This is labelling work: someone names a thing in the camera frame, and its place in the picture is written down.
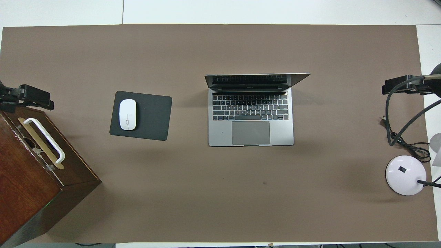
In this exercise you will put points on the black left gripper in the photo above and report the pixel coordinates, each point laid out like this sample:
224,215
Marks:
8,96

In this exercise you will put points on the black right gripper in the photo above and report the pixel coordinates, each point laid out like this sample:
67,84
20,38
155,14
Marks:
434,86

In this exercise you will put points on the grey aluminium laptop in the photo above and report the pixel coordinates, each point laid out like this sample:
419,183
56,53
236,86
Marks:
262,132

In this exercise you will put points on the white desk lamp base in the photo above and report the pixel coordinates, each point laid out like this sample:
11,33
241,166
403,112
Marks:
404,175

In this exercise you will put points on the white computer mouse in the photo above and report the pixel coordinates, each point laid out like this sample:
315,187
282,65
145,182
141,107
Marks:
127,113

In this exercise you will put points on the dark brown wooden box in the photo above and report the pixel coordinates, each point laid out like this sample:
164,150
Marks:
24,193

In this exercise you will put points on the black mouse pad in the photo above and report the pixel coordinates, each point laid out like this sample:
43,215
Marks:
153,117

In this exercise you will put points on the brown table mat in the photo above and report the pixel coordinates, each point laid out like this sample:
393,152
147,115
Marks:
220,199

